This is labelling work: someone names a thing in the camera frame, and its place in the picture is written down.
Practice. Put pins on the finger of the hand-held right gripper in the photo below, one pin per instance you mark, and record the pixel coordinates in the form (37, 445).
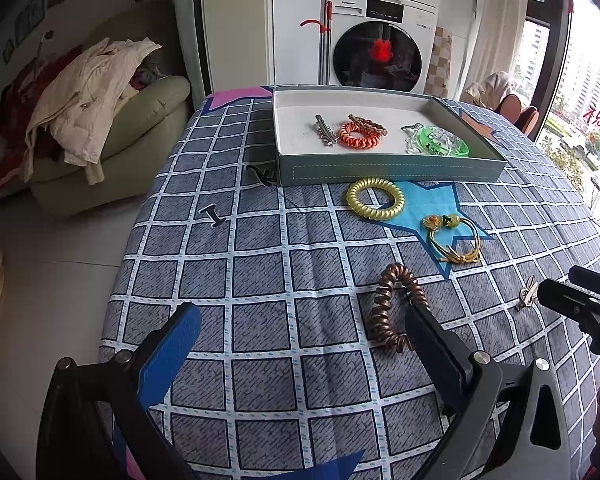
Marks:
(595, 285)
(575, 302)

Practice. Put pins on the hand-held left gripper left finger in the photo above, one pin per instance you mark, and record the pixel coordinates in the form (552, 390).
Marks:
(170, 355)

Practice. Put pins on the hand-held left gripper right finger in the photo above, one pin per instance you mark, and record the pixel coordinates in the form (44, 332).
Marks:
(430, 340)

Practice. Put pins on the green shallow tray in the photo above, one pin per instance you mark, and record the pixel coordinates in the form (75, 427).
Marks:
(380, 172)

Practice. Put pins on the green translucent bangle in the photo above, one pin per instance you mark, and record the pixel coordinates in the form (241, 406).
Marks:
(425, 140)

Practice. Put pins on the metal hair clip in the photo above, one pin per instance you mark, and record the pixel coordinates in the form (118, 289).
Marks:
(325, 127)

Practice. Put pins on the grey checked star tablecloth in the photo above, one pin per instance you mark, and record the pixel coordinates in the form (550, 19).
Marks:
(280, 270)

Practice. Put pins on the small black clip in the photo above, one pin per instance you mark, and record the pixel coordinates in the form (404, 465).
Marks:
(212, 215)
(262, 174)

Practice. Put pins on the brown chair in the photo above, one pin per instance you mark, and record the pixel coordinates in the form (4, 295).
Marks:
(510, 107)
(528, 121)

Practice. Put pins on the white cloth on chair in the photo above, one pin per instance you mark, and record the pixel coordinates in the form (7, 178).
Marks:
(492, 87)

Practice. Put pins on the pale green sofa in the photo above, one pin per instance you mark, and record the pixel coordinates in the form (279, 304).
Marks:
(145, 110)

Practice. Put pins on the beige jacket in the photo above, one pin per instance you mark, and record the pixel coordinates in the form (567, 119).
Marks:
(90, 95)

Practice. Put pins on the dark red clothes pile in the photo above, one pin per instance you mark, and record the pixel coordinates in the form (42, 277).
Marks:
(20, 90)

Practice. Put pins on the pole with red hook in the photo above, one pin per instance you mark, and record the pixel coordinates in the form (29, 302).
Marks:
(325, 50)

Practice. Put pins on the white tall cabinet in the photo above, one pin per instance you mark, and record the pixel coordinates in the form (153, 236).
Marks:
(240, 25)

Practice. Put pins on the white washing machine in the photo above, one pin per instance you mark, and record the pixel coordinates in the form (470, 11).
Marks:
(380, 0)

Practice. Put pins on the black window frame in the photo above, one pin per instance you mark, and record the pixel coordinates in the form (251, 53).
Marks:
(555, 35)

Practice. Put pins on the large picture frame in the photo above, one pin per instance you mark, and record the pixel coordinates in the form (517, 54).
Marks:
(30, 10)

